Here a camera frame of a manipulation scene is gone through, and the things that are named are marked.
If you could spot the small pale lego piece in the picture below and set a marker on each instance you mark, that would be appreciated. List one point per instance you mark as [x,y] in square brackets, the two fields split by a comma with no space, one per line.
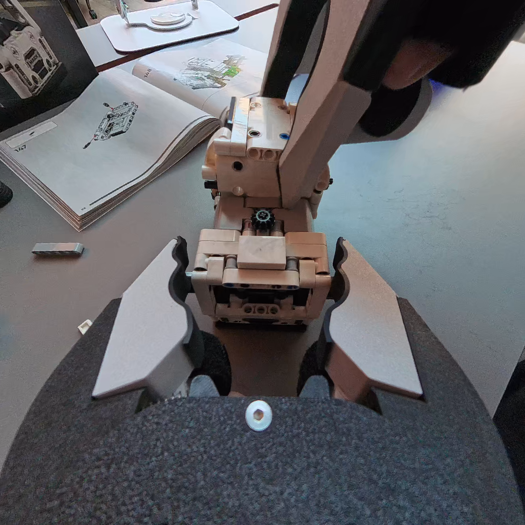
[84,326]

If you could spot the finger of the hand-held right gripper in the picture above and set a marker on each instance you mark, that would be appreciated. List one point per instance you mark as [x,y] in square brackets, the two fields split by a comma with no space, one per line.
[320,123]
[281,45]

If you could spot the black lego tyre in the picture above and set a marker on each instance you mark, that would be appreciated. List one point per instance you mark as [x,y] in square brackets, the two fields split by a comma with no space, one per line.
[5,195]

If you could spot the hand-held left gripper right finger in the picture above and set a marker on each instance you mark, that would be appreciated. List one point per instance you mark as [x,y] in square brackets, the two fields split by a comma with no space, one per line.
[369,332]

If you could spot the black lego set box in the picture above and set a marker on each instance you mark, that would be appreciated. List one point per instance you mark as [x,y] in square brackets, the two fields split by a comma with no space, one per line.
[78,61]

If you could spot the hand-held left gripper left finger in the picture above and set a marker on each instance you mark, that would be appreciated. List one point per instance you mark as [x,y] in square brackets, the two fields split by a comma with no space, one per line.
[143,328]

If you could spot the white and black lego model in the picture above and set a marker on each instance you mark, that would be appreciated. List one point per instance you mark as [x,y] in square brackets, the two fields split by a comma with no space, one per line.
[262,246]

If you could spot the grey rounded base plate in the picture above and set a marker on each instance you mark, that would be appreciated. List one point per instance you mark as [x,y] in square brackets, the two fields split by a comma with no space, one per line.
[201,35]

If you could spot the person's dark clothing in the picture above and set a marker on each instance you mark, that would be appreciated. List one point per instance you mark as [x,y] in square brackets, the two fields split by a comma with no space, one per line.
[514,393]

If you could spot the person's right hand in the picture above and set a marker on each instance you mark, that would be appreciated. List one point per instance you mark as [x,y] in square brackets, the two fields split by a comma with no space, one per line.
[406,69]

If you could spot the open instruction booklet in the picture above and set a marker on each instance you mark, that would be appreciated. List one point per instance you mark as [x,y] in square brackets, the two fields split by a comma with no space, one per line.
[102,164]

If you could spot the clear plastic stand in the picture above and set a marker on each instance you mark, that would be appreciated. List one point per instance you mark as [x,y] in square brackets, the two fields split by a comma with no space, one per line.
[168,19]

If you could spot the grey lego beam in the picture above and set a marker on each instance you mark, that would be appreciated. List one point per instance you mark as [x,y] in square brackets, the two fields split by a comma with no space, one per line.
[57,248]

